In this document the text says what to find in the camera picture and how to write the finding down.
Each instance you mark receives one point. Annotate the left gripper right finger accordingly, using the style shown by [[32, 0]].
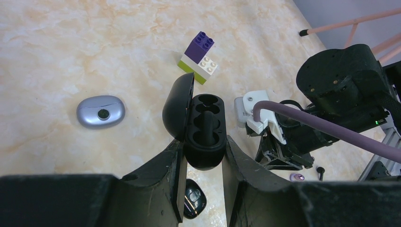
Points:
[[254, 196]]

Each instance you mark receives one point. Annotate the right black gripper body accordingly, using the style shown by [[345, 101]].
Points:
[[295, 155]]

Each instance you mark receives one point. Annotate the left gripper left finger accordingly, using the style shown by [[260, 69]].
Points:
[[158, 185]]

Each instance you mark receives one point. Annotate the oval black charging case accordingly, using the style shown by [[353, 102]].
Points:
[[196, 121]]

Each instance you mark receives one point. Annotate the small black earbud case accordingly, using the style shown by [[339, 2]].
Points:
[[195, 200]]

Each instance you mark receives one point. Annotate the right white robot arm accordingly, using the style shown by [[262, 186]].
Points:
[[347, 87]]

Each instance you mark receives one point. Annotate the silver lilac oval case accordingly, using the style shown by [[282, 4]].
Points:
[[100, 112]]

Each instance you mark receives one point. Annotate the black stem earbud right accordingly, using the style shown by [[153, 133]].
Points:
[[320, 170]]

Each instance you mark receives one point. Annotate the purple clip earbud right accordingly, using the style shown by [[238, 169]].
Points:
[[296, 177]]

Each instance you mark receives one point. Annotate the purple white green brick stack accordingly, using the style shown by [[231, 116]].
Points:
[[195, 58]]

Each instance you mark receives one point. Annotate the pink perforated music stand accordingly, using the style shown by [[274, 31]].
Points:
[[354, 23]]

